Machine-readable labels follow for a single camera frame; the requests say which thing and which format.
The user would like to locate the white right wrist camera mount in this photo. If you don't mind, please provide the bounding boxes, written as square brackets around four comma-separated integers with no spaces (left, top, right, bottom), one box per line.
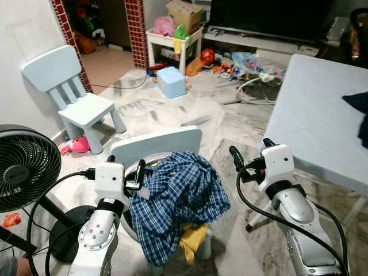
[260,144,296,194]

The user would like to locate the light blue folding table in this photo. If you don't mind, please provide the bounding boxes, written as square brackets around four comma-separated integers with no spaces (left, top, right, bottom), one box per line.
[246,53,368,232]

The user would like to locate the black left wrist camera cable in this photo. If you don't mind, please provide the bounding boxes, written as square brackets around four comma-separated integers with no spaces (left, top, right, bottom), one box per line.
[26,168,96,276]

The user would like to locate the small red toy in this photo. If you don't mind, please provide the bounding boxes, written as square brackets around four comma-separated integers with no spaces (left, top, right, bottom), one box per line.
[3,213,22,228]

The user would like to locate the orange plastic bag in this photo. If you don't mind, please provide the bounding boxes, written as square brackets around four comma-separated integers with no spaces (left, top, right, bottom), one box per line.
[185,56,205,77]

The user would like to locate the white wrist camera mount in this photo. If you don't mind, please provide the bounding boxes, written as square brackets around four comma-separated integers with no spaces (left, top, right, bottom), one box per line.
[260,144,296,194]
[94,162,127,202]

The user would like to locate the black television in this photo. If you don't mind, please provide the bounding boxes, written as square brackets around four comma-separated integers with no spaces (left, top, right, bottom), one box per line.
[208,0,334,44]

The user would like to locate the pink toy bag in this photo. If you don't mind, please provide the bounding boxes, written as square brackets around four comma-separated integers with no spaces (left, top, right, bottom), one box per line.
[152,16,176,38]

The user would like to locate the white television stand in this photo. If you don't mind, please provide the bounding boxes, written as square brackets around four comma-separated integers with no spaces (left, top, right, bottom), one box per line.
[201,26,323,57]

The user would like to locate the black standing fan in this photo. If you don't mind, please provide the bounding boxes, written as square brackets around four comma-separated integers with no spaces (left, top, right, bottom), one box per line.
[0,124,97,265]

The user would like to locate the orange ball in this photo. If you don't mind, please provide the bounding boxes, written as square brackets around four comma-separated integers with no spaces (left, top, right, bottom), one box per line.
[200,49,216,65]

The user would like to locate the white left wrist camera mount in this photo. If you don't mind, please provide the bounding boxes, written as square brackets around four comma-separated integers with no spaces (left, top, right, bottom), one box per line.
[94,162,127,202]

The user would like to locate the green toy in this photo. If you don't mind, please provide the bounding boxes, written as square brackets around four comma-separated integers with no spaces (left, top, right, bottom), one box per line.
[174,24,190,41]

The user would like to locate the blue plaid shirt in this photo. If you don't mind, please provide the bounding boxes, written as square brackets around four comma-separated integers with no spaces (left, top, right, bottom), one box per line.
[129,151,231,266]

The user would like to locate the pale blue kids chair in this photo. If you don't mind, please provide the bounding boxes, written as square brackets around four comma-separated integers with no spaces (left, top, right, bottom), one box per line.
[109,125,214,271]
[22,45,127,155]

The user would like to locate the pink plush toy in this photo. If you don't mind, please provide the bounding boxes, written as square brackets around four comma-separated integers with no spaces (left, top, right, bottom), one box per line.
[60,136,91,155]

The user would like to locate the red brick pillar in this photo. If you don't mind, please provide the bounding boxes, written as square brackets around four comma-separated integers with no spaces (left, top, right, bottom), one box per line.
[125,0,149,70]
[51,0,93,94]

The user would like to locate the baby bouncer with white frame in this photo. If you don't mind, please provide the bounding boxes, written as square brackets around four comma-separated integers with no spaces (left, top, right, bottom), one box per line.
[230,52,286,105]

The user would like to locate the brown cardboard box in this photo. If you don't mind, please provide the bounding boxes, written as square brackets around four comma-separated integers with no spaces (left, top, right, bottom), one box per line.
[167,0,203,34]

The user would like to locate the light blue plastic stool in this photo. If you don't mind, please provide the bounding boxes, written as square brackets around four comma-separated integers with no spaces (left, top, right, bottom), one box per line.
[156,66,189,99]

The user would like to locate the navy cloth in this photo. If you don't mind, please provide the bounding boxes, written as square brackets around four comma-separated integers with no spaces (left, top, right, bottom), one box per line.
[343,92,368,114]

